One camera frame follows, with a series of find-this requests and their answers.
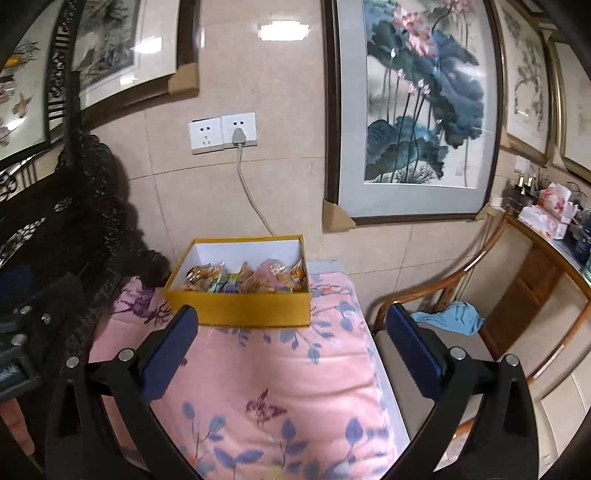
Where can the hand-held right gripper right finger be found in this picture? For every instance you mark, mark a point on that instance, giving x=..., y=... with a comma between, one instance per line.
x=415, y=350

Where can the white wall socket with plug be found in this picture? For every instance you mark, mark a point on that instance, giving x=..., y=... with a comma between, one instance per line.
x=249, y=124

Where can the dark carved wooden screen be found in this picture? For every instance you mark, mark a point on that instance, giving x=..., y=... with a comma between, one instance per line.
x=78, y=221

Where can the wooden side table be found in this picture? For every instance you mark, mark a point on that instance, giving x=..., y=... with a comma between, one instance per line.
x=535, y=286

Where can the wooden armchair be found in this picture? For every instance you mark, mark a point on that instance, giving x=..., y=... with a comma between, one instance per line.
x=498, y=314

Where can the framed lotus painting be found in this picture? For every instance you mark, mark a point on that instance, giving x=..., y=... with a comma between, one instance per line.
x=415, y=106

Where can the framed fish painting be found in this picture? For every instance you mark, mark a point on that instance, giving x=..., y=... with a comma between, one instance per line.
x=21, y=97

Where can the framed flower branch painting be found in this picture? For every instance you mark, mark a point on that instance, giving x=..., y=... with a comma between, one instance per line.
x=526, y=83

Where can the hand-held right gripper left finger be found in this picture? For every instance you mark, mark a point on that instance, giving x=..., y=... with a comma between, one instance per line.
x=171, y=350

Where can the gold framed painting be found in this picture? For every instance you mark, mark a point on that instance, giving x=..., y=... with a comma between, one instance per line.
x=575, y=110

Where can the yellow cardboard box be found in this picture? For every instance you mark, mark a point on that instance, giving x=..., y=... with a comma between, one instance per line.
x=240, y=309

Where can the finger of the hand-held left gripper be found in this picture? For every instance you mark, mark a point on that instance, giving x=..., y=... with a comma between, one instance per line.
x=51, y=304

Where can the pile of assorted snack packets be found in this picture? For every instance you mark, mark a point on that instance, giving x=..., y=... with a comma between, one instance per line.
x=244, y=277

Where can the dark framed landscape painting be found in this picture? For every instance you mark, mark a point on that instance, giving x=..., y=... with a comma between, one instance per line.
x=129, y=46

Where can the blue cloth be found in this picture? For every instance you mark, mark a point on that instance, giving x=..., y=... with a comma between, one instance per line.
x=450, y=318

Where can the floral tissue box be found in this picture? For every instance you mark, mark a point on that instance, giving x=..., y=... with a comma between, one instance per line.
x=551, y=207

